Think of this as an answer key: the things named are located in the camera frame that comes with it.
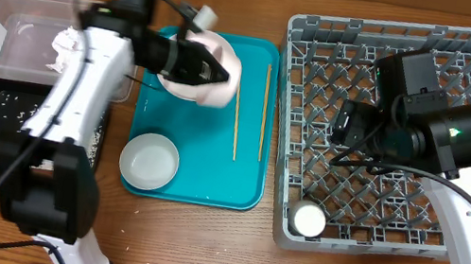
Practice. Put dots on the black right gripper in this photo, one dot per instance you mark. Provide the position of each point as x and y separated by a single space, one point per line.
350 124

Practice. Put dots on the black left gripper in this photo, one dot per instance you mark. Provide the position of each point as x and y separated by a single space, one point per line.
194 72

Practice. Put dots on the pink bowl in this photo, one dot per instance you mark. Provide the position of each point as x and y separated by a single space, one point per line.
219 95

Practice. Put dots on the light green cup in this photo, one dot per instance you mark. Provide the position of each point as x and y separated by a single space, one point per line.
307 219

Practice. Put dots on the white tissue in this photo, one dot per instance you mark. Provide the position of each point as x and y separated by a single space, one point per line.
65 44

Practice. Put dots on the rice grains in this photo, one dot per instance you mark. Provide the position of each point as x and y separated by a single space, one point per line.
16 108

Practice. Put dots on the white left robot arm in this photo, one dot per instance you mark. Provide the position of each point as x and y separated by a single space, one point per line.
47 186

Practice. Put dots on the grey dishwasher rack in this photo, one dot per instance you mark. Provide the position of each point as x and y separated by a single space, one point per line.
326 60

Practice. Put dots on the large pink plate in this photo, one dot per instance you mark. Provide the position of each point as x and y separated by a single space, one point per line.
215 44

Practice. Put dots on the left wooden chopstick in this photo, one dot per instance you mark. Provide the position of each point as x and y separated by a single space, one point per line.
236 127

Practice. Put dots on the wooden chopstick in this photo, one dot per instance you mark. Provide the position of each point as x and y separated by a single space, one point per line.
264 111
236 127

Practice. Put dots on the right wooden chopstick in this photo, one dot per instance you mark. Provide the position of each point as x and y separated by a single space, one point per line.
264 111

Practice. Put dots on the teal plastic tray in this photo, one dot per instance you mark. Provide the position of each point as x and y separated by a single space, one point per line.
203 136

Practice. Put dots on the light green bowl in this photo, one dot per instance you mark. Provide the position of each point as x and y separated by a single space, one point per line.
149 161

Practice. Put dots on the clear plastic bin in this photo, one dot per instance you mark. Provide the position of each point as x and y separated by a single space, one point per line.
27 29

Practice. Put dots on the black tray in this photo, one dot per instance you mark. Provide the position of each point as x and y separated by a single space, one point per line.
2 122

